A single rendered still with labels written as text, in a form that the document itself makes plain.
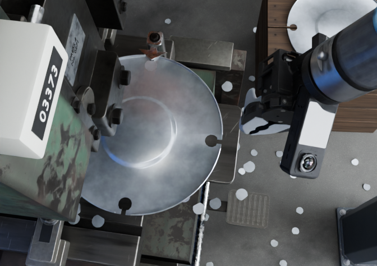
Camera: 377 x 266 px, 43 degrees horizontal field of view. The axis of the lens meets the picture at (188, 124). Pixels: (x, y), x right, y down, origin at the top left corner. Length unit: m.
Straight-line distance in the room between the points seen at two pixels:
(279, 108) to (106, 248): 0.42
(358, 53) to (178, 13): 1.39
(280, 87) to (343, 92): 0.10
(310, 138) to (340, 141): 1.10
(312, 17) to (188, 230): 0.78
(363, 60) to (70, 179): 0.31
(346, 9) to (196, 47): 0.59
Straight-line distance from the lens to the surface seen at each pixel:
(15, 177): 0.37
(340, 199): 1.66
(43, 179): 0.42
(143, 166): 0.82
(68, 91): 0.48
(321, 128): 0.61
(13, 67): 0.28
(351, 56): 0.52
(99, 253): 0.89
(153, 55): 0.88
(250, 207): 1.43
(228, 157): 0.82
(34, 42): 0.28
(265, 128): 0.71
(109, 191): 0.82
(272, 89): 0.63
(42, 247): 0.86
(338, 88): 0.55
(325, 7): 1.49
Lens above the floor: 1.57
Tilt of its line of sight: 71 degrees down
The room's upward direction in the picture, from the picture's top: 5 degrees counter-clockwise
